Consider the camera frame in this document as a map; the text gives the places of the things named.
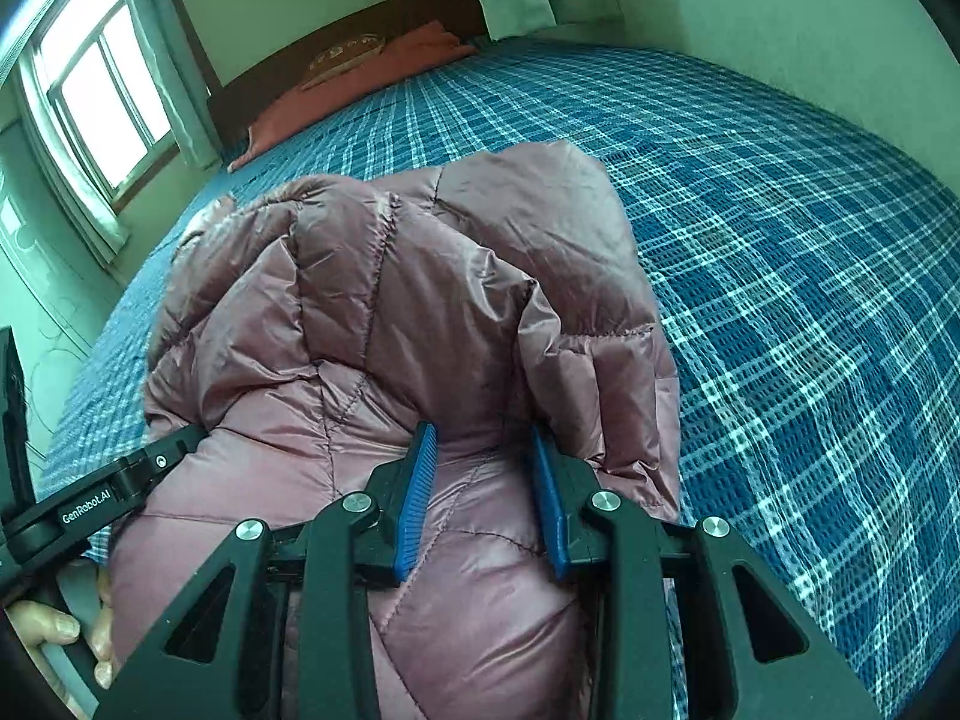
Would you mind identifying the pink quilted down jacket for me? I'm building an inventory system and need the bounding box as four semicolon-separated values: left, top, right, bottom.
109;142;680;718

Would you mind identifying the pale green wardrobe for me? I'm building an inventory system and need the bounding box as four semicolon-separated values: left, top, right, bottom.
2;122;119;466

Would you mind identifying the light green curtain by window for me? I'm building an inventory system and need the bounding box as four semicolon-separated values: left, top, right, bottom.
2;0;220;266

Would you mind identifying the blue plaid bed sheet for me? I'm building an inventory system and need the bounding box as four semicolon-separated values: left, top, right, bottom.
43;41;958;718

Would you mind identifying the dark wooden headboard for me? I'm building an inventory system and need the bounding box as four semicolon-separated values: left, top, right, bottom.
208;0;487;161

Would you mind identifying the orange pillow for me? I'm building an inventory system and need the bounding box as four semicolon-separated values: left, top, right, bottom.
228;21;478;172

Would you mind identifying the left hand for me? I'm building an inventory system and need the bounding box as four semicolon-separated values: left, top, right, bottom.
5;564;117;689

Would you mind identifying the wooden framed window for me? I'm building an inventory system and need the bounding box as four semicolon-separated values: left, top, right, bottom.
28;0;179;211

